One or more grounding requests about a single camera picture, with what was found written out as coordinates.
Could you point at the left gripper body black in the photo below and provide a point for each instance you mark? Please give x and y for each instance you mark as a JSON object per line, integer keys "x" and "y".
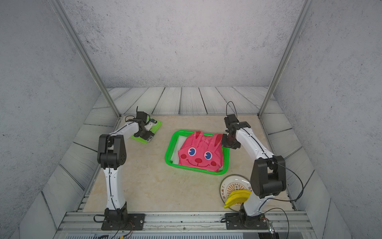
{"x": 146, "y": 134}

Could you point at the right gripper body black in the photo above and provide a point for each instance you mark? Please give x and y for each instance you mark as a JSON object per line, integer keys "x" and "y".
{"x": 229, "y": 143}

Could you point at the green frog raincoat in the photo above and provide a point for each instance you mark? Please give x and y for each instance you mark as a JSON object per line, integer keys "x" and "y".
{"x": 147, "y": 135}

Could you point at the pink rabbit raincoat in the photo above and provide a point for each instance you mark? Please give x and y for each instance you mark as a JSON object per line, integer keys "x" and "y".
{"x": 202, "y": 152}

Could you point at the white raincoat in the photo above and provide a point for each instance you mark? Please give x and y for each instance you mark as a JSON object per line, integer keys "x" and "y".
{"x": 176, "y": 158}

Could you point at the green plastic basket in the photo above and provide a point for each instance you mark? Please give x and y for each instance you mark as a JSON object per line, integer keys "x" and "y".
{"x": 170, "y": 149}

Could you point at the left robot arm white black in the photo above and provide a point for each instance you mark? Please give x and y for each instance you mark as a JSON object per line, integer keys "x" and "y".
{"x": 112, "y": 155}

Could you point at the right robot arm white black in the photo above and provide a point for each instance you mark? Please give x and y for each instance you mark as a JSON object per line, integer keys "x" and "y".
{"x": 268, "y": 177}

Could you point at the round patterned plate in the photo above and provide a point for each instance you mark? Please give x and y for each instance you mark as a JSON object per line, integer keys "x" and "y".
{"x": 231, "y": 183}

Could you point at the yellow bananas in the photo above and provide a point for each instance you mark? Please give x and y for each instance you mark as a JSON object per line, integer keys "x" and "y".
{"x": 237, "y": 197}

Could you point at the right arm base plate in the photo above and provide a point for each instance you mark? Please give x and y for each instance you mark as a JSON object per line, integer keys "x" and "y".
{"x": 239, "y": 221}

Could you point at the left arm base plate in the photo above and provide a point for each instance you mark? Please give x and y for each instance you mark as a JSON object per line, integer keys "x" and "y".
{"x": 125, "y": 222}

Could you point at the aluminium front rail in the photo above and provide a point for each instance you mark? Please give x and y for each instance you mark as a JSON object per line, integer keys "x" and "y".
{"x": 190, "y": 225}

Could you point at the left frame post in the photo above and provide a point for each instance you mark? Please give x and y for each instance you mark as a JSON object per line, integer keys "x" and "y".
{"x": 69, "y": 29}

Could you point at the frame post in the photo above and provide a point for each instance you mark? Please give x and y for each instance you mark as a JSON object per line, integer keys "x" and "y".
{"x": 69, "y": 29}
{"x": 287, "y": 53}

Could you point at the right frame post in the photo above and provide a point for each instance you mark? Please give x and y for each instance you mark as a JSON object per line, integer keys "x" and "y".
{"x": 287, "y": 53}

